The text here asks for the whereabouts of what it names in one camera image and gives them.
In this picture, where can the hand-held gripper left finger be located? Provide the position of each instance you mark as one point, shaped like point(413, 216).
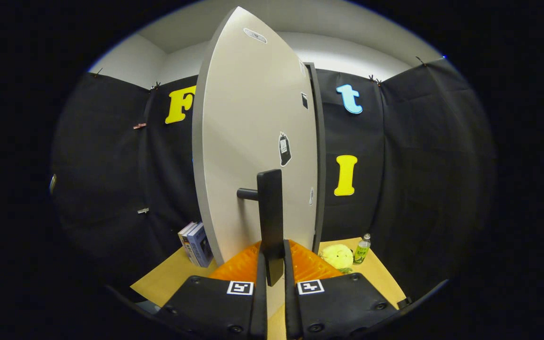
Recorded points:
point(259, 307)

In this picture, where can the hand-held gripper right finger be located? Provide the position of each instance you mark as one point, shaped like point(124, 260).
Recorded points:
point(292, 307)

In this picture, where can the grey shoe cabinet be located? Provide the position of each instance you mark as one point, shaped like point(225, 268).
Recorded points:
point(321, 156)

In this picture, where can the beige shoe cabinet door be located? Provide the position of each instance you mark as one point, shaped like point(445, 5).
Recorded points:
point(248, 118)

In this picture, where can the yellow plush toy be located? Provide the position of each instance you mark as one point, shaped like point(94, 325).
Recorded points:
point(337, 256)

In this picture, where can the blue paperback book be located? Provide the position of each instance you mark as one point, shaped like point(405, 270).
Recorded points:
point(202, 248)

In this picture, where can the green drink bottle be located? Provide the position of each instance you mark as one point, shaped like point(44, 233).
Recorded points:
point(361, 252)

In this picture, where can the black backdrop cloth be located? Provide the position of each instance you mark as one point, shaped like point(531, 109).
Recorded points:
point(418, 165)

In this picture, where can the pink clothes peg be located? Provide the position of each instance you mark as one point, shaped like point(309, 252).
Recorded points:
point(139, 126)

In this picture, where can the black binder clip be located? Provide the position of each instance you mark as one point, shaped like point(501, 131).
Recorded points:
point(420, 60)
point(373, 79)
point(155, 86)

